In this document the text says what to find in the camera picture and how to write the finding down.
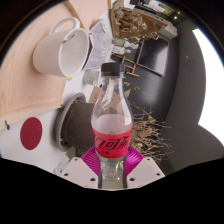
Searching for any black wall screen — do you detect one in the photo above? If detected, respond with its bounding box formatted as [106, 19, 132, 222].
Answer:
[137, 33, 170, 78]

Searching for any clear red-labelled drink bottle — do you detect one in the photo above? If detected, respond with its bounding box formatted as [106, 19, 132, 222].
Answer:
[90, 62, 134, 183]

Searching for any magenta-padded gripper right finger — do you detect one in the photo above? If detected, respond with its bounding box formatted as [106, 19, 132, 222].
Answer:
[122, 146, 167, 189]

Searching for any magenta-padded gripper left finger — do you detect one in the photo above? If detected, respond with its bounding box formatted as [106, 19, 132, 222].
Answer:
[61, 146, 101, 189]

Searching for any folded newspaper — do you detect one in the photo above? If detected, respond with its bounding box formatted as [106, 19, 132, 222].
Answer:
[83, 18, 116, 71]

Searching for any grey plant saucer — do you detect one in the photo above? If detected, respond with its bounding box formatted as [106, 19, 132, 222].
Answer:
[54, 92, 88, 153]

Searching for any dried plant in grey pot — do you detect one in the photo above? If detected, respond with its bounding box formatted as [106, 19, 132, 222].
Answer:
[60, 99, 174, 164]

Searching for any white ceramic mug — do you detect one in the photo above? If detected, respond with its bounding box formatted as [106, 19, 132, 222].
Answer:
[32, 17, 92, 78]

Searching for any flat round red coaster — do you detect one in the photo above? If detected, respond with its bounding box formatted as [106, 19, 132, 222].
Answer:
[19, 116, 44, 151]

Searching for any wooden easel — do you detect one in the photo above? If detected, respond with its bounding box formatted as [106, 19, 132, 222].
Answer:
[111, 53, 141, 78]

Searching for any small white tape roll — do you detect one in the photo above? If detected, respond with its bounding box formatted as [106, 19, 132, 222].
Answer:
[82, 68, 100, 86]

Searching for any cardboard box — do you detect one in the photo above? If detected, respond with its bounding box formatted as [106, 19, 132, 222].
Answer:
[88, 85, 104, 104]

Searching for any beige table mat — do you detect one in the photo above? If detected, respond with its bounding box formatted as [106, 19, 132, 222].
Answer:
[0, 0, 113, 129]

